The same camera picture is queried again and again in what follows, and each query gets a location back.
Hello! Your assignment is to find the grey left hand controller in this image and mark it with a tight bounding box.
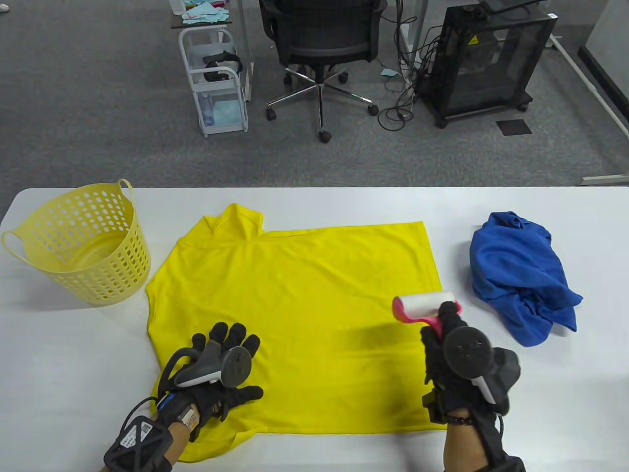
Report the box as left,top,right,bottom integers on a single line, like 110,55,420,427
156,342,252,391

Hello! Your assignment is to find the person's right forearm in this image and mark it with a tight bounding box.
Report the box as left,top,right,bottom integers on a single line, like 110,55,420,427
443,420,492,472

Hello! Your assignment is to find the person's right hand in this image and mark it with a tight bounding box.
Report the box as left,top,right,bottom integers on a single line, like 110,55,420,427
420,301,520,424

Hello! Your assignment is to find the yellow t-shirt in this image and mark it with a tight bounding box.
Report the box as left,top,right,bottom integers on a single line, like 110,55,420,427
145,203,449,464

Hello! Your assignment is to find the white rolling cart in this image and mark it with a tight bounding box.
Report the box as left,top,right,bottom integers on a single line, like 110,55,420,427
178,27,249,138

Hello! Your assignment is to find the yellow perforated plastic basket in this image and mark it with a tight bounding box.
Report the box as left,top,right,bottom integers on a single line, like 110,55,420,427
1,179,152,306

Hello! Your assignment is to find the white desk leg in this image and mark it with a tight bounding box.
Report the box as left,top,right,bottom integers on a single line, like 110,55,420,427
399,0,428,82
236,0,256,101

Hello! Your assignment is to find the tangle of black cables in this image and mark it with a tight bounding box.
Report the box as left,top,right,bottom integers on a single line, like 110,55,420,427
378,0,443,132

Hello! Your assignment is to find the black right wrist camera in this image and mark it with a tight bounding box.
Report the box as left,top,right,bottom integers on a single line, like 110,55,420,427
486,455,526,472

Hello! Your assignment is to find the person's left hand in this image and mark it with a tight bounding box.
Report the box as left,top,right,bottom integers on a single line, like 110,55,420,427
157,322,264,441

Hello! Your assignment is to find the black office chair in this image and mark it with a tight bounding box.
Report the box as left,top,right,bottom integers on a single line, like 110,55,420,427
259,0,389,144

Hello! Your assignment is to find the black floor plate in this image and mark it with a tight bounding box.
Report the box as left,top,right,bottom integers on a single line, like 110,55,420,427
495,119,533,136

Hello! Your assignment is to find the blue t-shirt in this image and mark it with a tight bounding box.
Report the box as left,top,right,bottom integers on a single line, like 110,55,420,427
469,211,584,347

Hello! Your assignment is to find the black cabinet on wheels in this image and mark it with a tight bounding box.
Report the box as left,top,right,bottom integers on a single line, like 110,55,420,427
418,5,558,129

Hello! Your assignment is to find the light blue packet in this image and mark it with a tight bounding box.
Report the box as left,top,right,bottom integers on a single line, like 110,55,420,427
204,101,244,126

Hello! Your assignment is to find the white desk frame rail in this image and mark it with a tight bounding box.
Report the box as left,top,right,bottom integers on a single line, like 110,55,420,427
548,33,629,141

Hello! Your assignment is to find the pile of light blue cloths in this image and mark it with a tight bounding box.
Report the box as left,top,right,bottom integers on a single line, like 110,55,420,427
182,0,231,24

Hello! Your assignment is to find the pink lint roller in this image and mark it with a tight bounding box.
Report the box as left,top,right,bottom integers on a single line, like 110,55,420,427
392,291,462,327

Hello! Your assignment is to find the black headset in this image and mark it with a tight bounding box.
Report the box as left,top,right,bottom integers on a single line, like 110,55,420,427
203,51,244,82

